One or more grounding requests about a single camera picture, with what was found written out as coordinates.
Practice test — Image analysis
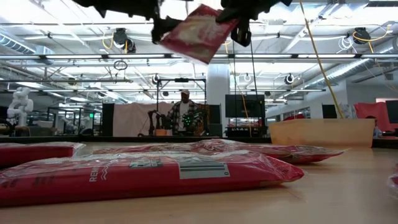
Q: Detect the pale curtain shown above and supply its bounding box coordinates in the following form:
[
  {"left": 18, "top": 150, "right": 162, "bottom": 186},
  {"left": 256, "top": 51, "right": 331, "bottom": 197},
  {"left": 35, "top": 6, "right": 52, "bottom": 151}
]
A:
[{"left": 113, "top": 102, "right": 175, "bottom": 137}]

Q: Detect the black stand frame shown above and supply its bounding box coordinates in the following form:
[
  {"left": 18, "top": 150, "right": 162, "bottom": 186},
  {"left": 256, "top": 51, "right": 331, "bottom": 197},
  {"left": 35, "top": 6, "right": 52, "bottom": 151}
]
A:
[{"left": 156, "top": 77, "right": 208, "bottom": 138}]

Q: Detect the black monitor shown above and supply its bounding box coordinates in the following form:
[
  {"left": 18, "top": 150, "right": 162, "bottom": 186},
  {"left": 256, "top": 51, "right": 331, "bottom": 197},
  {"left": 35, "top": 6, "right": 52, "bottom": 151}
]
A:
[
  {"left": 385, "top": 100, "right": 398, "bottom": 124},
  {"left": 225, "top": 94, "right": 266, "bottom": 118}
]

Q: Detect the red cloth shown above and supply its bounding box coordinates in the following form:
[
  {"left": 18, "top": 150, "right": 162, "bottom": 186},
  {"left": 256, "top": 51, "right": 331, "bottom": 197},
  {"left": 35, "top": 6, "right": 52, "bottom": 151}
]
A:
[{"left": 354, "top": 101, "right": 391, "bottom": 133}]

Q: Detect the orange plastic basket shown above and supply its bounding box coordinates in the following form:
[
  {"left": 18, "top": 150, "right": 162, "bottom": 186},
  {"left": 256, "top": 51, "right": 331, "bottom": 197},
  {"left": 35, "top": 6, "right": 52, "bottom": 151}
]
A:
[{"left": 269, "top": 118, "right": 376, "bottom": 149}]

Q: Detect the person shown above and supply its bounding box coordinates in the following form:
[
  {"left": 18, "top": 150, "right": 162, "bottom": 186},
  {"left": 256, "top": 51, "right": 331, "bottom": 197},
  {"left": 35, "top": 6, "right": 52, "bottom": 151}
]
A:
[
  {"left": 166, "top": 89, "right": 203, "bottom": 136},
  {"left": 365, "top": 115, "right": 384, "bottom": 139}
]

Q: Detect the white humanoid robot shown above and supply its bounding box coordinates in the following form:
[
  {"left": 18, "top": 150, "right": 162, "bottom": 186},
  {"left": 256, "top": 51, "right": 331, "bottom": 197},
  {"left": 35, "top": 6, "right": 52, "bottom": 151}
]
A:
[{"left": 6, "top": 86, "right": 34, "bottom": 127}]

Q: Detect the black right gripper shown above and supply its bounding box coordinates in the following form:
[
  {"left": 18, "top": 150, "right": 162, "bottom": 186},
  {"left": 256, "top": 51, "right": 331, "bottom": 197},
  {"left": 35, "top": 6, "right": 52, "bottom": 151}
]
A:
[{"left": 216, "top": 0, "right": 293, "bottom": 47}]

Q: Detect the red popcorn bag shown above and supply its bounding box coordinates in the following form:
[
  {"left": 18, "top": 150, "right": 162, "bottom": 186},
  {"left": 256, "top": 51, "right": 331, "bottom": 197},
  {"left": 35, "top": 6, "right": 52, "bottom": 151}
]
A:
[
  {"left": 0, "top": 142, "right": 86, "bottom": 169},
  {"left": 0, "top": 151, "right": 305, "bottom": 208},
  {"left": 186, "top": 139, "right": 345, "bottom": 165},
  {"left": 387, "top": 172, "right": 398, "bottom": 199},
  {"left": 160, "top": 3, "right": 240, "bottom": 65}
]

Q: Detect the black ceiling cable reel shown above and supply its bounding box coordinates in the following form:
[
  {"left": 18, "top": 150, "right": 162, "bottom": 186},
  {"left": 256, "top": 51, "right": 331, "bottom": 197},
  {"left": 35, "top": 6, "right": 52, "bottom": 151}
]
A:
[
  {"left": 111, "top": 27, "right": 137, "bottom": 54},
  {"left": 353, "top": 27, "right": 371, "bottom": 44}
]

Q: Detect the white column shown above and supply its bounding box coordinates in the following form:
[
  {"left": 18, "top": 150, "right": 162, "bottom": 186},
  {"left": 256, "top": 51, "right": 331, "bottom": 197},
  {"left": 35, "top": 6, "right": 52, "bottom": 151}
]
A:
[{"left": 206, "top": 63, "right": 231, "bottom": 138}]

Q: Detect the black cable with coil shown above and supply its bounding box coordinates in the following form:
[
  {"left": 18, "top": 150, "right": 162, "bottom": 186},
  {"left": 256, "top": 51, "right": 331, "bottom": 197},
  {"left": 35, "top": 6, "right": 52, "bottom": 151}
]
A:
[{"left": 248, "top": 43, "right": 259, "bottom": 97}]

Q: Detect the black upright panel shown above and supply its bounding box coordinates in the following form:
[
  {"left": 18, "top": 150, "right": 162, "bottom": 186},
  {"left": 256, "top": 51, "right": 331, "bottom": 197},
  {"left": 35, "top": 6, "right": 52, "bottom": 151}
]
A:
[{"left": 101, "top": 103, "right": 115, "bottom": 137}]

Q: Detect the yellow cable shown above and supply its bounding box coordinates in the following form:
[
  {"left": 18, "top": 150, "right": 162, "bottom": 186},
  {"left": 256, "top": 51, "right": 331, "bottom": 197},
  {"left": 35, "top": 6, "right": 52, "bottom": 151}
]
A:
[{"left": 298, "top": 0, "right": 345, "bottom": 119}]

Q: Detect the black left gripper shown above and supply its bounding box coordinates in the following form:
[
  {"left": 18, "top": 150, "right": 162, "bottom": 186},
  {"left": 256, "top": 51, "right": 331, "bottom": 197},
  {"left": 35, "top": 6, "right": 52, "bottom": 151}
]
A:
[{"left": 73, "top": 0, "right": 183, "bottom": 44}]

